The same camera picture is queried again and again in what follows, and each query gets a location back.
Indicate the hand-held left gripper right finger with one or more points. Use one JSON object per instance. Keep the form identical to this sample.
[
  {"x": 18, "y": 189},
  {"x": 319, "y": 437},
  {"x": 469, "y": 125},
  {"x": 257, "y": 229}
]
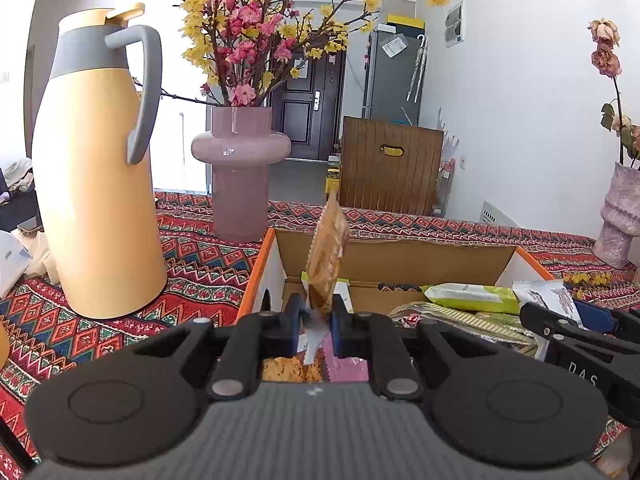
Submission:
[{"x": 341, "y": 330}]

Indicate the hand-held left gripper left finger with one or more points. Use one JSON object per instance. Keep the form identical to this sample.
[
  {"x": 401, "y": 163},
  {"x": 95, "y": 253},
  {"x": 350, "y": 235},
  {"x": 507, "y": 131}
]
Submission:
[{"x": 294, "y": 325}]

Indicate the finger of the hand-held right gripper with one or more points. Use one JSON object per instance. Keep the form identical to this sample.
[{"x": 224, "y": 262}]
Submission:
[
  {"x": 537, "y": 317},
  {"x": 597, "y": 316}
]

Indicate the white snack packet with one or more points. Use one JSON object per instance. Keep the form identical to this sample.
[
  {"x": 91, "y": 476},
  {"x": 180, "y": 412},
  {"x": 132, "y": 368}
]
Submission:
[{"x": 545, "y": 295}]

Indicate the cream striped snack packet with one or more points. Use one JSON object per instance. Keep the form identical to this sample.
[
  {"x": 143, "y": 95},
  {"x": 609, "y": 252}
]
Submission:
[{"x": 465, "y": 320}]

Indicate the orange brown snack packet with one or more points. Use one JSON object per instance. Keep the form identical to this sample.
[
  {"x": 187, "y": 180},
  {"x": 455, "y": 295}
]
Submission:
[{"x": 327, "y": 250}]

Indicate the red cardboard box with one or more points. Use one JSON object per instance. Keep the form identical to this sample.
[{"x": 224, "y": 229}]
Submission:
[{"x": 400, "y": 260}]

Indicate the pink snack packet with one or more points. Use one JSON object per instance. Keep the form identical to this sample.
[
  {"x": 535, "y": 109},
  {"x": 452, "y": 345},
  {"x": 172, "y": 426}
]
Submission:
[{"x": 350, "y": 367}]

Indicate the brown crumb-print snack packet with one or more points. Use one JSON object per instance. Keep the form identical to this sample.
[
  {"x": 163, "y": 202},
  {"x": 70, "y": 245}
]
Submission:
[{"x": 280, "y": 370}]

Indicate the bright green snack packet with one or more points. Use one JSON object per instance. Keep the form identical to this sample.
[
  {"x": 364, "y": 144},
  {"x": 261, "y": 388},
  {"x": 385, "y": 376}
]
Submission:
[{"x": 470, "y": 297}]

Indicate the textured pink vase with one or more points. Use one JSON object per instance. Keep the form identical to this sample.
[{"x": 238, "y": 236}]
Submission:
[{"x": 620, "y": 220}]

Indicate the glossy pink vase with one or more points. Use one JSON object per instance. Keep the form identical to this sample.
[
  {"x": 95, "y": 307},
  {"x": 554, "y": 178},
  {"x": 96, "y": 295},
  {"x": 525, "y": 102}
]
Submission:
[{"x": 240, "y": 185}]

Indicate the yellow black box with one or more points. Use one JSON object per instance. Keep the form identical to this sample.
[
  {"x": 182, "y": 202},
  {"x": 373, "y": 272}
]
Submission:
[{"x": 333, "y": 177}]

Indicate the wooden chair back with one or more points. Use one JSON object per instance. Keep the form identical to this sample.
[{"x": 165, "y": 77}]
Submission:
[{"x": 380, "y": 180}]

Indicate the dark brown door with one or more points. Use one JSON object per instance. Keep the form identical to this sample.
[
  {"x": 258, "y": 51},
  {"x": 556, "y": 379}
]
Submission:
[{"x": 300, "y": 125}]

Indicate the white feather decoration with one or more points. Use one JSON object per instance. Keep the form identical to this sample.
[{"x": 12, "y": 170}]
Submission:
[{"x": 445, "y": 135}]

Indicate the yellow thermos jug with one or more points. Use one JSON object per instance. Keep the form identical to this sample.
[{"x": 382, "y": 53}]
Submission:
[{"x": 100, "y": 185}]

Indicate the grey refrigerator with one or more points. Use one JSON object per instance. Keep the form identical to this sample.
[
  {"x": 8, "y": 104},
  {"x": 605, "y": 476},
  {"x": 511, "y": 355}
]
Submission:
[{"x": 390, "y": 90}]

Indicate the bunch of dried roses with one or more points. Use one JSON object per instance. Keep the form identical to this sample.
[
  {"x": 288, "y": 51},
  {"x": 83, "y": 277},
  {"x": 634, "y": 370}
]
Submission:
[{"x": 605, "y": 60}]

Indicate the white folded umbrella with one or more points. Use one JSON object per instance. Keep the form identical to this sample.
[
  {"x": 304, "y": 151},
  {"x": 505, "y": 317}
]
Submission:
[{"x": 417, "y": 70}]

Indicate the red and yellow blossom branches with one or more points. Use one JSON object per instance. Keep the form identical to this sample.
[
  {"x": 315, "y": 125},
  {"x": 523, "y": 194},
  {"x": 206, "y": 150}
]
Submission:
[{"x": 245, "y": 55}]

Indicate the white plastic bag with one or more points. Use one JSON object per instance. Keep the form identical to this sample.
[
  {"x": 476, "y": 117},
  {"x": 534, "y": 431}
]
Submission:
[{"x": 12, "y": 260}]

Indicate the pile of pale clothes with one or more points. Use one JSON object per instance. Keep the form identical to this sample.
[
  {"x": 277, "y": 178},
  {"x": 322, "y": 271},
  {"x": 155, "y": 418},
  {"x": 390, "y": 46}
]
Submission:
[{"x": 17, "y": 170}]

